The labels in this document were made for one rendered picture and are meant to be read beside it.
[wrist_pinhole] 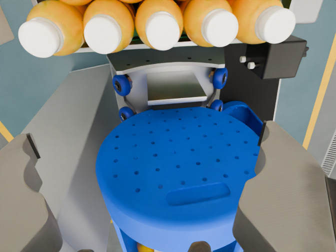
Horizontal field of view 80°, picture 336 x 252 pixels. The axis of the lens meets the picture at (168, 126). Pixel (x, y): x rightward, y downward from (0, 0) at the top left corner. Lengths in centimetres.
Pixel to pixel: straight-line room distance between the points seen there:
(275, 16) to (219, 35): 7
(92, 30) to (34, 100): 147
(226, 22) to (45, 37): 21
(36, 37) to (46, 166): 48
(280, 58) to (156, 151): 28
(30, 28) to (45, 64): 127
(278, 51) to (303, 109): 165
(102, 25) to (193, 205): 24
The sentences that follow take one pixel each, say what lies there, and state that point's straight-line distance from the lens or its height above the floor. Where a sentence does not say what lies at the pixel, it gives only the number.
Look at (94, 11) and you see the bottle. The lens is 29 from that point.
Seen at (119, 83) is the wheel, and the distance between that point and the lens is 41.
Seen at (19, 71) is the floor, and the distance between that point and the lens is 164.
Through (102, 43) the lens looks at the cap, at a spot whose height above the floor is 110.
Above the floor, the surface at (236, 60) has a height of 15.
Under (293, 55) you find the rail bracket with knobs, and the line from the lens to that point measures 45.
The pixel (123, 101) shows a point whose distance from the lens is 47.
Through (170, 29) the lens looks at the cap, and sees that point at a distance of 26.
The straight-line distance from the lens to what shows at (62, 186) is 61.
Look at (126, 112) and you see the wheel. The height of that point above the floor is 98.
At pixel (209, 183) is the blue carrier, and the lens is 29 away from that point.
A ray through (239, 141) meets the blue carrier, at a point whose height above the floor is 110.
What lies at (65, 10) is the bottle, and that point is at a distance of 32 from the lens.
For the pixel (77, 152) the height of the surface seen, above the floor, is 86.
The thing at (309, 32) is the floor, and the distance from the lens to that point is 175.
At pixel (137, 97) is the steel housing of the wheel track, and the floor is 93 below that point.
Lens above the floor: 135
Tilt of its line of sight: 54 degrees down
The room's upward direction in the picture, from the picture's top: 170 degrees clockwise
